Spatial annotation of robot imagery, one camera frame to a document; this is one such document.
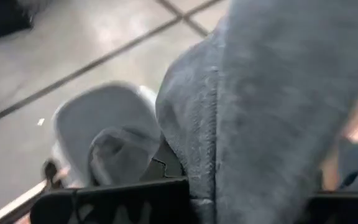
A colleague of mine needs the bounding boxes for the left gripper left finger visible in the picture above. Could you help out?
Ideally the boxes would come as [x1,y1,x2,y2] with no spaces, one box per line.
[29,139,192,224]

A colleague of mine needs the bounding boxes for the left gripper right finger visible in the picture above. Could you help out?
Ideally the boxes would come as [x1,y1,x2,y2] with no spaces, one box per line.
[303,189,358,224]

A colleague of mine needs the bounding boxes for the grey-blue denim jeans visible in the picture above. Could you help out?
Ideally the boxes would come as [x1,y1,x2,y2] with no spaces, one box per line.
[155,0,358,224]

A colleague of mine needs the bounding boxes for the black computer with blue lights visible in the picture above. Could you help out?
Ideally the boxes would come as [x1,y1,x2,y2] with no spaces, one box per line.
[0,0,33,40]

